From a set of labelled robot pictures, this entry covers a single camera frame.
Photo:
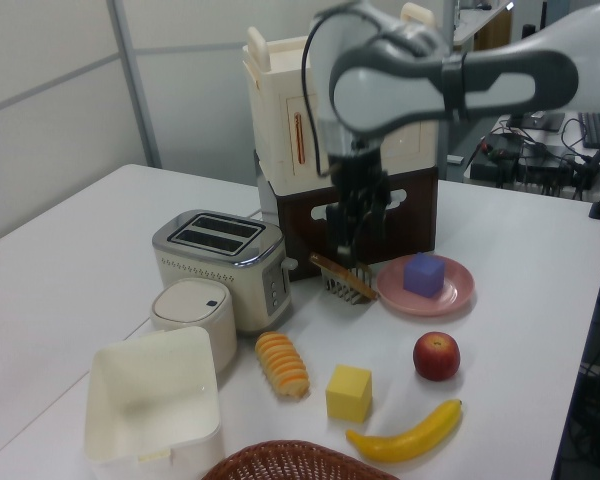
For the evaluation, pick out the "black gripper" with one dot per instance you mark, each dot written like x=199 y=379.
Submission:
x=360 y=175

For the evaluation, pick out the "yellow cube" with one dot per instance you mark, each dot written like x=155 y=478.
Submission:
x=349 y=392

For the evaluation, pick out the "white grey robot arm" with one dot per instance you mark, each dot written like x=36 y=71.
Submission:
x=390 y=95

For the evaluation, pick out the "purple cube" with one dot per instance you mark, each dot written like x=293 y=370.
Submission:
x=422 y=277

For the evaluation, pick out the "dark brown box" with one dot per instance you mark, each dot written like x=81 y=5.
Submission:
x=300 y=220

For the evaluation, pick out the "metal toast rack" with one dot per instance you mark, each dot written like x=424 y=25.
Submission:
x=337 y=291

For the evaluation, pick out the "small grey device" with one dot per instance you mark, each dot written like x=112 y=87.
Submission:
x=455 y=160

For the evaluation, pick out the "pink plate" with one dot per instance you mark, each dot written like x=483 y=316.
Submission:
x=460 y=290

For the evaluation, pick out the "red apple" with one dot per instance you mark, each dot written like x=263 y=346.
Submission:
x=436 y=357

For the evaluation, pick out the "orange striped bread roll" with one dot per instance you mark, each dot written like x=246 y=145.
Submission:
x=282 y=365

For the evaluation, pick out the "cream silver toaster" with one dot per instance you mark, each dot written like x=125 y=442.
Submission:
x=205 y=270

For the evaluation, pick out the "small cream lidded bin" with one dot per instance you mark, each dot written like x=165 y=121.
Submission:
x=190 y=302

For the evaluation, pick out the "black monitor stand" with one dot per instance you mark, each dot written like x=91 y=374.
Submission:
x=537 y=121

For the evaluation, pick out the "yellow banana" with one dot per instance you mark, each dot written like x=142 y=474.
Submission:
x=405 y=442

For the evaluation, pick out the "wooden desk shelf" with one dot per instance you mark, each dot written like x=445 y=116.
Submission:
x=492 y=30

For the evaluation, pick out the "brown wicker basket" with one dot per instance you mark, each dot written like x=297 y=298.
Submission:
x=280 y=462

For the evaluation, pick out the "cream square open container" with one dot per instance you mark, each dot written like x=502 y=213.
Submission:
x=145 y=380

